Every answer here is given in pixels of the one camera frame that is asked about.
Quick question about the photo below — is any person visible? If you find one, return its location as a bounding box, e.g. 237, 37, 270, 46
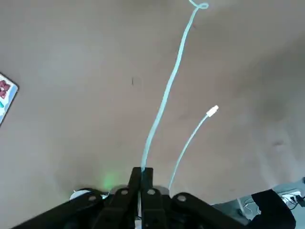
250, 189, 296, 229

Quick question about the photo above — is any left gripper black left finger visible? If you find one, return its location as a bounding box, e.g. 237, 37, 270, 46
9, 167, 143, 229

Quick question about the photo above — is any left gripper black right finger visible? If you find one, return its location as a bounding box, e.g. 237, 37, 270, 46
141, 167, 250, 229

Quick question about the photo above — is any thin white cable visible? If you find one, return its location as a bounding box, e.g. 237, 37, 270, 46
235, 197, 262, 217

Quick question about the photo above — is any white power strip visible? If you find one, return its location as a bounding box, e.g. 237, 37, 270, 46
281, 189, 305, 204

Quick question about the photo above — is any white charger cable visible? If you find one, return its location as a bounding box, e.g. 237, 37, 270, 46
141, 0, 219, 191

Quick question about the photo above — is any colourful alphabet puzzle board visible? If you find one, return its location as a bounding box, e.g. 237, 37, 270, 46
0, 73, 20, 127

